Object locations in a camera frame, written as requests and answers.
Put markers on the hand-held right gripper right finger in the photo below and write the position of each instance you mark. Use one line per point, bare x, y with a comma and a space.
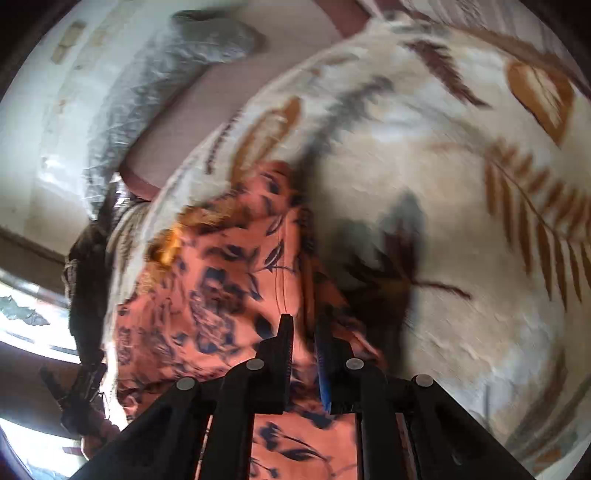
324, 369

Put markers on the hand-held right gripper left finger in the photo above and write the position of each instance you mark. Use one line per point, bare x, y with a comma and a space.
282, 369

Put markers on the orange floral garment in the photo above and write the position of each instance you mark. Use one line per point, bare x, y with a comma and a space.
231, 286

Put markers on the person's left hand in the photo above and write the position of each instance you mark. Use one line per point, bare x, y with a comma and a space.
99, 443

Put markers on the glass panel door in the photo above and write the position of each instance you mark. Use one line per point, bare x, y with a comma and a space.
23, 318

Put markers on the dark brown cloth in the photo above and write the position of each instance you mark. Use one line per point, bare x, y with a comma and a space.
87, 286

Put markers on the leaf print blanket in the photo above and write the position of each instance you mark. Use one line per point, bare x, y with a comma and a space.
461, 207

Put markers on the pink bed sheet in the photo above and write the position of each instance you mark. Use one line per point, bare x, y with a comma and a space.
194, 115

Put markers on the grey quilted pillow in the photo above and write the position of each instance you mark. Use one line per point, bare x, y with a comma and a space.
152, 92

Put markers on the beige wall switch plate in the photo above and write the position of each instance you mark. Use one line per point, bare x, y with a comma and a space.
69, 41

